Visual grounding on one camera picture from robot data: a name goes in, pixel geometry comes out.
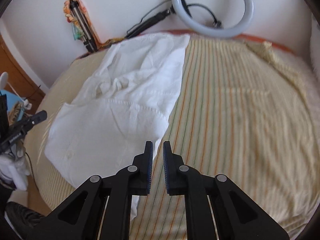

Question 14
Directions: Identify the left hand white glove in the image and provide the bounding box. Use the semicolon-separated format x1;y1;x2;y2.
1;141;31;191

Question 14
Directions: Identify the white round desk lamp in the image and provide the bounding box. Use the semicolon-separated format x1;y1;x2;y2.
0;72;32;110

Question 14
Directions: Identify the blue chair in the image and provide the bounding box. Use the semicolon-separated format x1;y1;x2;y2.
1;90;21;113

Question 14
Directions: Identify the yellow striped blanket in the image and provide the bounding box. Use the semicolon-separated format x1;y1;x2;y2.
25;36;319;239

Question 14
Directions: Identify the black bag on floor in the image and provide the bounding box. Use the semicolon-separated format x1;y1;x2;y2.
5;202;45;239

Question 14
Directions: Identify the black ring light handle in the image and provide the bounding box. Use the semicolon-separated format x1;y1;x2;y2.
124;9;171;39

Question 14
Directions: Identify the white long-sleeve shirt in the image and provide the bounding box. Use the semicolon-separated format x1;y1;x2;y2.
44;33;191;209

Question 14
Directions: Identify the leopard print cloth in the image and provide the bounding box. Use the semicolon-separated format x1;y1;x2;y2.
7;101;24;126

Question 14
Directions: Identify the white ring light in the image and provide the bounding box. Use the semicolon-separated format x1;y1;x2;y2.
171;0;255;38

